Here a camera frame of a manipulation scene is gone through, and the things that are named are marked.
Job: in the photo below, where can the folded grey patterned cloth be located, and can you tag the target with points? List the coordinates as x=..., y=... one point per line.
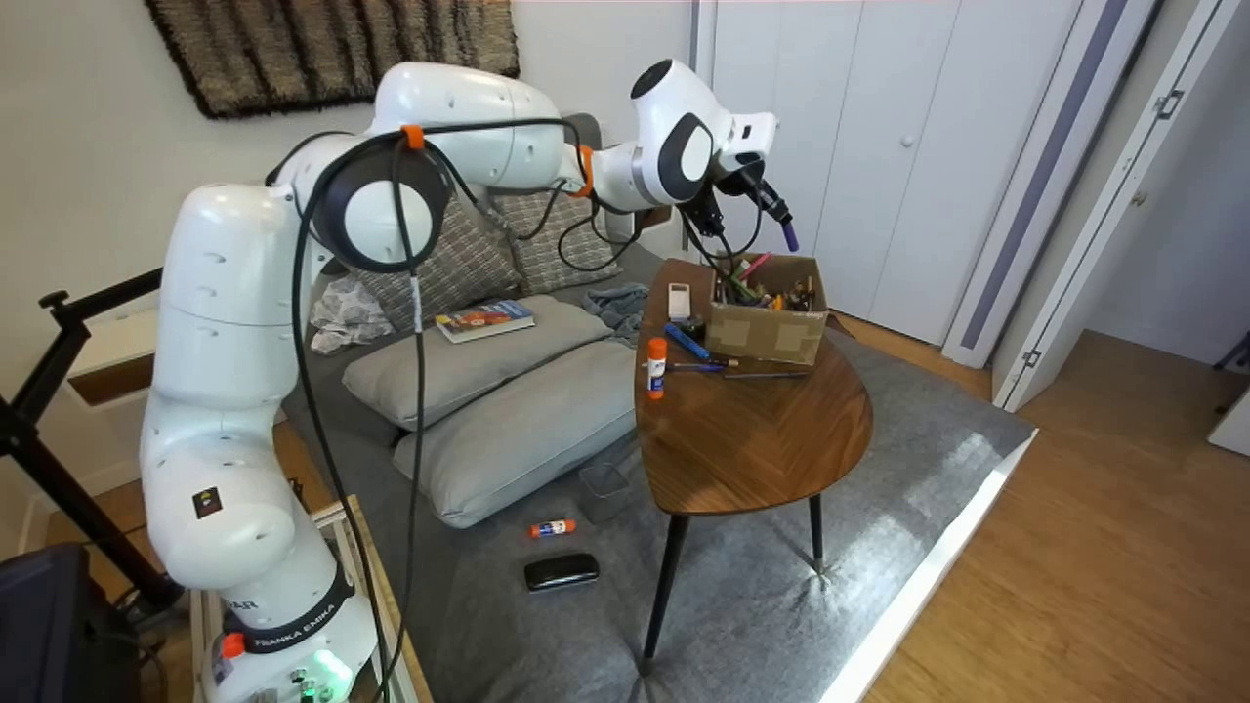
x=614, y=306

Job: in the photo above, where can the white door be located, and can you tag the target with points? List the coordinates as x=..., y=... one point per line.
x=1108, y=181

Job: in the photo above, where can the blue marker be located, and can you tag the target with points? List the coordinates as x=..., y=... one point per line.
x=688, y=344

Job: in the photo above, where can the plain grey pillow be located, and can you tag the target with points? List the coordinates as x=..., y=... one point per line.
x=520, y=435
x=481, y=356

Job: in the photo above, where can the white wardrobe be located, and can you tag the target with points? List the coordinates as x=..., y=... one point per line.
x=885, y=158

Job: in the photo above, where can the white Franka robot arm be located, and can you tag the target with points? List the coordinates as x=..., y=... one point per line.
x=248, y=391

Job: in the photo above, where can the black monitor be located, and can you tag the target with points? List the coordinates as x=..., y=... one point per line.
x=39, y=628

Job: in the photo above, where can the small white cylinder container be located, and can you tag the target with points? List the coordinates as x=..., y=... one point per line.
x=677, y=298

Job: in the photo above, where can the crumpled white cloth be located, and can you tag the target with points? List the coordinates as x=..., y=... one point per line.
x=342, y=318

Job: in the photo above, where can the round wooden side table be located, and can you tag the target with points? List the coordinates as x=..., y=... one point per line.
x=746, y=431

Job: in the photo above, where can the grey bed mattress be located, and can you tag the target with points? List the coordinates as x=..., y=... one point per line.
x=781, y=587

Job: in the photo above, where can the small orange glue stick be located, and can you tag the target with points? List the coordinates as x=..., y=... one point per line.
x=550, y=529

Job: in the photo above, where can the glue stick orange cap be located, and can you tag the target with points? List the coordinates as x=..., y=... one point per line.
x=656, y=372

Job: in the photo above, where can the black tripod stand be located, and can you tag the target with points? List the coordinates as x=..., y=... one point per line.
x=60, y=456

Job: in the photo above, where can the light wooden frame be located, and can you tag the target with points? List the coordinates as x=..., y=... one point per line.
x=393, y=612

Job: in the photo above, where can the cardboard box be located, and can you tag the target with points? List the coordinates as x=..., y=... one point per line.
x=768, y=333

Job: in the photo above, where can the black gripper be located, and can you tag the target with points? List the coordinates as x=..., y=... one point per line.
x=707, y=197

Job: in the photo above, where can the colourful book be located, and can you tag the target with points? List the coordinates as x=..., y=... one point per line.
x=487, y=322

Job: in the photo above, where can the white bedside shelf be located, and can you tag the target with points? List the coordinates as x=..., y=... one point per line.
x=110, y=363

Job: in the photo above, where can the dark grey headboard cushion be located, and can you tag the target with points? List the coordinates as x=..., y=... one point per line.
x=586, y=130

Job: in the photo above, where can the brown woven wall hanging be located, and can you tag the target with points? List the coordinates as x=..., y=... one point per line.
x=326, y=43

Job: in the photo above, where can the colourful markers bundle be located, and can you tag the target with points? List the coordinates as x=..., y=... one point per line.
x=754, y=284

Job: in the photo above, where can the checkered grey cushion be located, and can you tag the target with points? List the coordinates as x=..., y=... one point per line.
x=455, y=268
x=562, y=249

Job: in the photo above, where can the purple marker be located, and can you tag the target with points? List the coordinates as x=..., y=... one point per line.
x=789, y=236

